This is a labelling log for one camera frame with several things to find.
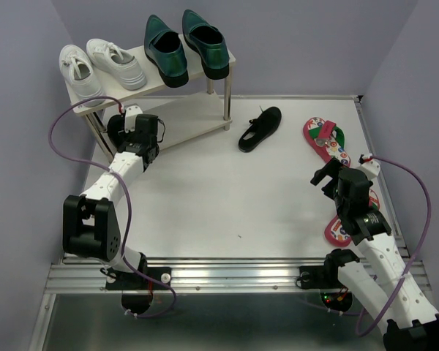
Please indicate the pink patterned sandal near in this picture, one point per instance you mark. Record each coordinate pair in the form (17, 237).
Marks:
(335, 233)

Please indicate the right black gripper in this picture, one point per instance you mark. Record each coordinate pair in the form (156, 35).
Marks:
(332, 169)

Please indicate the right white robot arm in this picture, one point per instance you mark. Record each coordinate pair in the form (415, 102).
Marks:
(377, 276)

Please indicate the green loafer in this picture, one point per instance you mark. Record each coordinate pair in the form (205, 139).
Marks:
(164, 49)
(208, 42)

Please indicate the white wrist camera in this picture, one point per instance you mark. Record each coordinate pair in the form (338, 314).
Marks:
(131, 113)
(369, 166)

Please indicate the pink patterned sandal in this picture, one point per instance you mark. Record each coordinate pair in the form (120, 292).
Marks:
(335, 233)
(326, 139)

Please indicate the aluminium mounting rail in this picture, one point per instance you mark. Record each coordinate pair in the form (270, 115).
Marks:
(188, 276)

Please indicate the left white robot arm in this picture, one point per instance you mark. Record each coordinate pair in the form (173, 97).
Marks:
(90, 225)

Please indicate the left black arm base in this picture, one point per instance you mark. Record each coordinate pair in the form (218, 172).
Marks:
(137, 293)

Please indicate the right white sneaker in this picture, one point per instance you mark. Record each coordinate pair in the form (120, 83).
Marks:
(117, 62)

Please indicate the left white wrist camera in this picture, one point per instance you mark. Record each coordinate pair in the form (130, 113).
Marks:
(131, 113)

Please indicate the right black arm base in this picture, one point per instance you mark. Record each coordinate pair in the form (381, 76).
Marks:
(336, 297)

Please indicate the pink patterned sandal far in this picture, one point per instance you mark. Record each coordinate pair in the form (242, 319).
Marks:
(326, 139)

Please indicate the black lace shoe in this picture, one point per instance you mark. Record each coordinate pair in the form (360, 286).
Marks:
(118, 137)
(260, 128)

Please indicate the left white sneaker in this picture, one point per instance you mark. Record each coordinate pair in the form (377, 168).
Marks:
(77, 70)

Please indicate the white sneaker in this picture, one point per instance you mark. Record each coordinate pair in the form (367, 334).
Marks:
(117, 62)
(77, 70)

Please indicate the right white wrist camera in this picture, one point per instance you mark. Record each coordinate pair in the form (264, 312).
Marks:
(369, 166)

